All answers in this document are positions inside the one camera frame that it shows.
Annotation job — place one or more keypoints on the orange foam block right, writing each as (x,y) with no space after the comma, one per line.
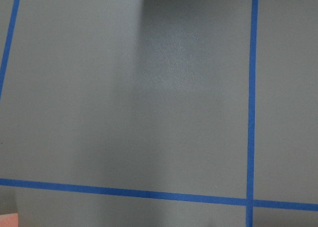
(9,220)

